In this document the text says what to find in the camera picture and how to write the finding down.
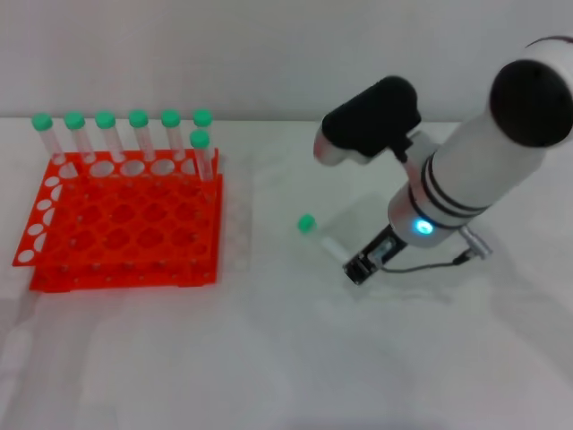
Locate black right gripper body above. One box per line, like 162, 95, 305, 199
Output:
362, 222, 408, 271

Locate green capped test tube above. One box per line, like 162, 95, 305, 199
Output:
30, 111, 66, 165
296, 213, 351, 265
159, 108, 186, 161
127, 108, 157, 162
192, 108, 214, 132
93, 109, 126, 163
188, 129, 215, 183
63, 110, 97, 164

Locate orange plastic test tube rack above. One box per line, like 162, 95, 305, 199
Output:
11, 147, 224, 295

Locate grey right arm cable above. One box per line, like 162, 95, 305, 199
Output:
379, 250, 469, 275

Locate black white wrist camera housing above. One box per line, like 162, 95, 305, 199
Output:
312, 75, 423, 168

